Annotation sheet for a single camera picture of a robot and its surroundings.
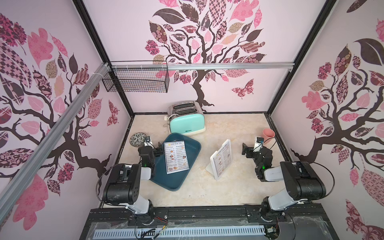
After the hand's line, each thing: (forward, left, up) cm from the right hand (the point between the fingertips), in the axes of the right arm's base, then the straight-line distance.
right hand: (252, 142), depth 92 cm
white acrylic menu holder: (-18, +28, +4) cm, 33 cm away
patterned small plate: (+7, +76, -4) cm, 77 cm away
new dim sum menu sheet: (-5, +49, -7) cm, 50 cm away
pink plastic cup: (+7, -13, -1) cm, 14 cm away
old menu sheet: (-13, +21, +4) cm, 25 cm away
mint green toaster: (+14, +42, +10) cm, 45 cm away
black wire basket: (+35, +73, +27) cm, 86 cm away
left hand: (0, +63, -2) cm, 63 cm away
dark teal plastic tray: (-21, +48, -5) cm, 52 cm away
